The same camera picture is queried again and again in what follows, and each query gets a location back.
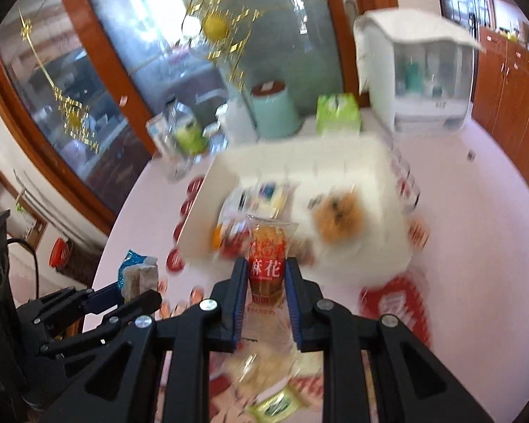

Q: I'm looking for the white blue pastry packet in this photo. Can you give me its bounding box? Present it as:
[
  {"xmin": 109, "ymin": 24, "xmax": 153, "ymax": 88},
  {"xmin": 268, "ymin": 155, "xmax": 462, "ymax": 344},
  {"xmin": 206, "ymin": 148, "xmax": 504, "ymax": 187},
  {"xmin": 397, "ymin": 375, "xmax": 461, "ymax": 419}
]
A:
[{"xmin": 242, "ymin": 180, "xmax": 292, "ymax": 216}]

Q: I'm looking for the red orange twist snack packet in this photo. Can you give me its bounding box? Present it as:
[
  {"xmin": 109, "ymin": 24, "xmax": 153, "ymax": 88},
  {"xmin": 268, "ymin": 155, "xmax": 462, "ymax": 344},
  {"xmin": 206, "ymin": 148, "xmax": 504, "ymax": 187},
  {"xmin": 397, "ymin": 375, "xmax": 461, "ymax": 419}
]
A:
[{"xmin": 245, "ymin": 214, "xmax": 299, "ymax": 318}]

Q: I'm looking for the wooden cabinet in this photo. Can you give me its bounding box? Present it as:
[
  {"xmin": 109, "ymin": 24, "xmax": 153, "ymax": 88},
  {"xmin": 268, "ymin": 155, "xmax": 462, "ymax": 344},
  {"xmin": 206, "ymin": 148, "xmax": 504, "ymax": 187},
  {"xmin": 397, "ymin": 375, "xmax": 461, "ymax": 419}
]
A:
[{"xmin": 467, "ymin": 0, "xmax": 529, "ymax": 195}]

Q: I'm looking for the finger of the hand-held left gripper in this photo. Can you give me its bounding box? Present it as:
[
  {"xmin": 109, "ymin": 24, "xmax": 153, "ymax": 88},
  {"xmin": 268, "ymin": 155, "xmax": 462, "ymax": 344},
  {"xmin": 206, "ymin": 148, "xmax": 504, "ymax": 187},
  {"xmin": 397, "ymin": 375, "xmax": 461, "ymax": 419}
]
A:
[
  {"xmin": 39, "ymin": 290, "xmax": 163, "ymax": 357},
  {"xmin": 18, "ymin": 281, "xmax": 128, "ymax": 331}
]

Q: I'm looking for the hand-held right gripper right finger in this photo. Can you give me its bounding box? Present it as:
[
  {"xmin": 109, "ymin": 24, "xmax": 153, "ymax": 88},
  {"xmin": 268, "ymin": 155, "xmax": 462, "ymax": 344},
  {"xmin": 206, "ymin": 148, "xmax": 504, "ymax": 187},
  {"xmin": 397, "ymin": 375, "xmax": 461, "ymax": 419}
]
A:
[{"xmin": 285, "ymin": 257, "xmax": 497, "ymax": 423}]

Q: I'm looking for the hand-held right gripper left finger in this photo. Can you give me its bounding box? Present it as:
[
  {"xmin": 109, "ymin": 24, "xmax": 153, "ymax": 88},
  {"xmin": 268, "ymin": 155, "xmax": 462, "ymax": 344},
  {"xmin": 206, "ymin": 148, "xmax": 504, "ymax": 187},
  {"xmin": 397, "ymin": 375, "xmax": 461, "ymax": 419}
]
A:
[{"xmin": 59, "ymin": 258, "xmax": 249, "ymax": 423}]

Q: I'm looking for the mint green canister brown lid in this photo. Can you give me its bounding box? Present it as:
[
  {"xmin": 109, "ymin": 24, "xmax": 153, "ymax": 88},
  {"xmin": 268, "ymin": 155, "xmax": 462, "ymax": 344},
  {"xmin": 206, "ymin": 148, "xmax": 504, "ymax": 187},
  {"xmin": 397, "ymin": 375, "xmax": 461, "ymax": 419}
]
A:
[{"xmin": 249, "ymin": 80, "xmax": 303, "ymax": 139}]

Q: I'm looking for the white plastic bin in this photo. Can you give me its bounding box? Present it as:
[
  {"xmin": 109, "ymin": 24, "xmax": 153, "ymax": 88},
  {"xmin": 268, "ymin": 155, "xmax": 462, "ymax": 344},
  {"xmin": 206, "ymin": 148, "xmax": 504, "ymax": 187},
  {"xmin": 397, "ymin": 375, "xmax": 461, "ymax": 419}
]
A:
[{"xmin": 176, "ymin": 136, "xmax": 420, "ymax": 276}]

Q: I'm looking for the clear bottle with green label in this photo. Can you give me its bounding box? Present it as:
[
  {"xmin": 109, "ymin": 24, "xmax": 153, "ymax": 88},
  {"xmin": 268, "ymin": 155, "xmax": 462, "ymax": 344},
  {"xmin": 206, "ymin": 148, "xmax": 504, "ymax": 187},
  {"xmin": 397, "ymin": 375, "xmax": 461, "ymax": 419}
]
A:
[{"xmin": 165, "ymin": 99, "xmax": 210, "ymax": 157}]

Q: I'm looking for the small white box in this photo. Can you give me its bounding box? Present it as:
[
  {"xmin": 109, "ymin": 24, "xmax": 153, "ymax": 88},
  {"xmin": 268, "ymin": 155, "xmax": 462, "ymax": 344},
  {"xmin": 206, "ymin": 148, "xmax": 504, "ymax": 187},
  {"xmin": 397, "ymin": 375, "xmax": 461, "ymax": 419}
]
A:
[{"xmin": 145, "ymin": 115, "xmax": 172, "ymax": 155}]

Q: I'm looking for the black cable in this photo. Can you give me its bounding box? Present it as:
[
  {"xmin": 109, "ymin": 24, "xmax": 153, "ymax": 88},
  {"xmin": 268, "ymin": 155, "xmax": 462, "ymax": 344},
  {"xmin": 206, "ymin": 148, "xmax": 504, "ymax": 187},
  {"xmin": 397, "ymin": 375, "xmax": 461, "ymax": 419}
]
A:
[{"xmin": 6, "ymin": 238, "xmax": 40, "ymax": 305}]

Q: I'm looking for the small green packet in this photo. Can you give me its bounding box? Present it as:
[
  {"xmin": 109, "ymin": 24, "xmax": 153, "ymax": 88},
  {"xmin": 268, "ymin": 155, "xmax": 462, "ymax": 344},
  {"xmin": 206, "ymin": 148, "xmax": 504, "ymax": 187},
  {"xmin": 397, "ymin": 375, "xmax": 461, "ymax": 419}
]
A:
[{"xmin": 247, "ymin": 385, "xmax": 311, "ymax": 423}]

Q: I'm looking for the white storage box clear front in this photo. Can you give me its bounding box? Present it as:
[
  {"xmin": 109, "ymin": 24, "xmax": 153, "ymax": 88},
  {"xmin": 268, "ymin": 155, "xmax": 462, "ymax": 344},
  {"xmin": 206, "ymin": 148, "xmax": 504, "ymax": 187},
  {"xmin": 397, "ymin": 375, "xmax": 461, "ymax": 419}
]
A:
[{"xmin": 353, "ymin": 9, "xmax": 486, "ymax": 135}]

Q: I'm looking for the silver door handle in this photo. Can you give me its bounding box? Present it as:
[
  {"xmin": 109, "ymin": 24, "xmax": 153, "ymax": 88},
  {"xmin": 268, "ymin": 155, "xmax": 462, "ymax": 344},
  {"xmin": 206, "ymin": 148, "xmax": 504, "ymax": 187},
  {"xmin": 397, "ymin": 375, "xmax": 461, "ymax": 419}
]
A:
[{"xmin": 339, "ymin": 0, "xmax": 359, "ymax": 25}]

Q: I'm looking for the green tissue pack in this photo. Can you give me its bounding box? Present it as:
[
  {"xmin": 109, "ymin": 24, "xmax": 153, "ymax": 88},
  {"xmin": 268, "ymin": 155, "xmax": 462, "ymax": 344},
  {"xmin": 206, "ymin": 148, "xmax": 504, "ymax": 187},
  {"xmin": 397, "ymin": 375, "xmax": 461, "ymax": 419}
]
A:
[{"xmin": 315, "ymin": 92, "xmax": 363, "ymax": 136}]

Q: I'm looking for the clear puffed snack packet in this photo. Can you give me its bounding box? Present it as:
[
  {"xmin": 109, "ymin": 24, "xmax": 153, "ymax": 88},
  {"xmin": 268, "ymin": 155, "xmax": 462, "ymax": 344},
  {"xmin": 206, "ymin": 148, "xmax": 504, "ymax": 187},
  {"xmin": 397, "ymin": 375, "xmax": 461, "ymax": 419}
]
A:
[{"xmin": 220, "ymin": 344, "xmax": 300, "ymax": 388}]

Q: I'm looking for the gold door ornament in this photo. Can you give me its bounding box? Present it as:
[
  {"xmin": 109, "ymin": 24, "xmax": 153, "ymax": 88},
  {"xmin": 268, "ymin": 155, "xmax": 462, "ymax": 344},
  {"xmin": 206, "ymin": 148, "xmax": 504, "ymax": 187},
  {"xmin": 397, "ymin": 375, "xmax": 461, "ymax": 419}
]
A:
[
  {"xmin": 20, "ymin": 9, "xmax": 102, "ymax": 155},
  {"xmin": 176, "ymin": 0, "xmax": 265, "ymax": 89}
]

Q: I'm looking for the red white snack packet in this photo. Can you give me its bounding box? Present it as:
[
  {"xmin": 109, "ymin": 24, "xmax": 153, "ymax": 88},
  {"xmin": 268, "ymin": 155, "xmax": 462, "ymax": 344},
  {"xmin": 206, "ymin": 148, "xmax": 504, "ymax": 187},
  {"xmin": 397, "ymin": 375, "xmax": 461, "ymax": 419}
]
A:
[{"xmin": 214, "ymin": 216, "xmax": 252, "ymax": 258}]

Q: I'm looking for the jar with red lid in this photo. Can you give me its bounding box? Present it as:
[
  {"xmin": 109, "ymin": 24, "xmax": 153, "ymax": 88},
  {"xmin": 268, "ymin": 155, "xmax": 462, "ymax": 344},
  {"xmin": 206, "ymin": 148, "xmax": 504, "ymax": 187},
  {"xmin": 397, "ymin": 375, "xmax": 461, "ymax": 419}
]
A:
[{"xmin": 48, "ymin": 237, "xmax": 104, "ymax": 283}]

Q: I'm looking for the blue snack packet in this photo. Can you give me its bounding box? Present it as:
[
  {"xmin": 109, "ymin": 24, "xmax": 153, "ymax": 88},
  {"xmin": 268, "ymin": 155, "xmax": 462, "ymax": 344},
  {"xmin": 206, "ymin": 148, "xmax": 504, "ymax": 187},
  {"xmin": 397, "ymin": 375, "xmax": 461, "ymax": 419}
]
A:
[{"xmin": 117, "ymin": 250, "xmax": 159, "ymax": 305}]

